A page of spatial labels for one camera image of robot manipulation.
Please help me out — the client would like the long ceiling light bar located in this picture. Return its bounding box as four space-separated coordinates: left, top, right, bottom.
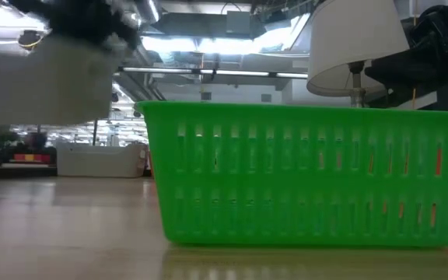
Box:
119 66 310 80

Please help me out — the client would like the silver lamp base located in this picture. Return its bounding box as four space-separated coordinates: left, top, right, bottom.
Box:
347 60 368 109

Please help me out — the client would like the green slotted plastic basket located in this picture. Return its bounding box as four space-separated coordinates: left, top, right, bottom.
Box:
133 100 448 249

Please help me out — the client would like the grey plastic bin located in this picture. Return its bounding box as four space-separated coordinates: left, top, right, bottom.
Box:
0 33 126 129
55 142 149 179

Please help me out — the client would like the red and yellow box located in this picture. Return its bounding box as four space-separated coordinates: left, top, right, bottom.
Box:
12 152 52 165

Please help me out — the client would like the white lamp shade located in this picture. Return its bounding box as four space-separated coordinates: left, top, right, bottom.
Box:
306 0 411 99

